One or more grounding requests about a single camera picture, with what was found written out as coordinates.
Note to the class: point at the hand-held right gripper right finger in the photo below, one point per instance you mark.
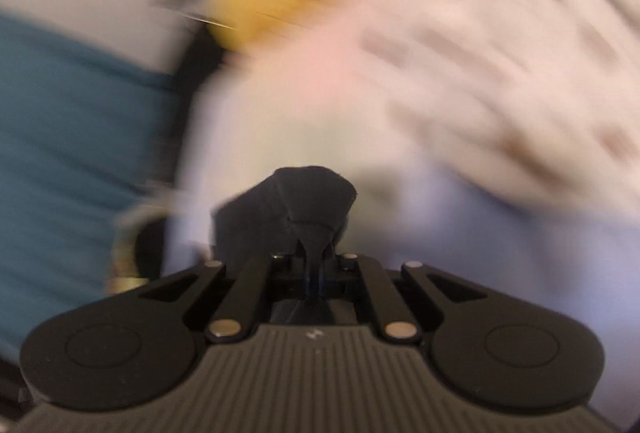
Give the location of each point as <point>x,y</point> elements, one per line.
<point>370,283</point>

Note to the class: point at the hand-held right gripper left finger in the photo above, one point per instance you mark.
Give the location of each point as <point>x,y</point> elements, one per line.
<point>260,278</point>

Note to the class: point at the dark garment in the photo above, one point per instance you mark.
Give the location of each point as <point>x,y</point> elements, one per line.
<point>300,198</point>

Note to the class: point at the wide blue curtain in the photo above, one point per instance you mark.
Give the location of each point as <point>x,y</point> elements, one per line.
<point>75,138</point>

